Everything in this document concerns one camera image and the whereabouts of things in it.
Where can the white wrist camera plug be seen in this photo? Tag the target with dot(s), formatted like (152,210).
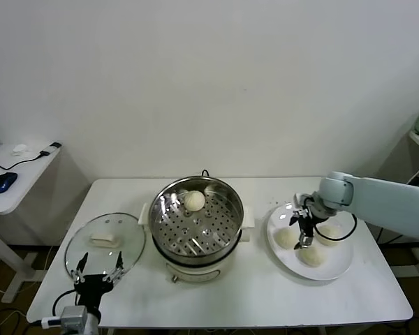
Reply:
(50,321)

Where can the white side desk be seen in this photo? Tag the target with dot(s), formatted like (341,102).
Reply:
(21,174)

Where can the glass pot lid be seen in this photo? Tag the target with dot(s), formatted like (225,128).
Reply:
(125,237)

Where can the white round plate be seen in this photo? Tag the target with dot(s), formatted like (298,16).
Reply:
(293,261)

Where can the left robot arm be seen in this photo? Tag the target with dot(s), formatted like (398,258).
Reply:
(93,322)

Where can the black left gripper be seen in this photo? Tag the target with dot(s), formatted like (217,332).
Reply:
(92,288)

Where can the white electric cooker base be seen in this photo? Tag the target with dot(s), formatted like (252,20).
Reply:
(192,274)

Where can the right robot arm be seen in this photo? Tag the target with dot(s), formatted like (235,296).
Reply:
(387,199)

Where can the blue computer mouse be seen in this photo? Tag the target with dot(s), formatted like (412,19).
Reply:
(4,182)

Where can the white steamed baozi bun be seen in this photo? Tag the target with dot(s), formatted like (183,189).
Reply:
(195,200)
(330,235)
(284,239)
(311,257)

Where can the stainless steel steamer basket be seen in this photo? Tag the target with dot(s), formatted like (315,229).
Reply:
(195,230)

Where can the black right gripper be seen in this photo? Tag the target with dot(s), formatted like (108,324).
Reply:
(308,225)

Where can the small white crumpled object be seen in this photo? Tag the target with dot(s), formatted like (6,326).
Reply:
(21,150)

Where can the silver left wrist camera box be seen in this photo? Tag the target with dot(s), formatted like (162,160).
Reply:
(74,317)

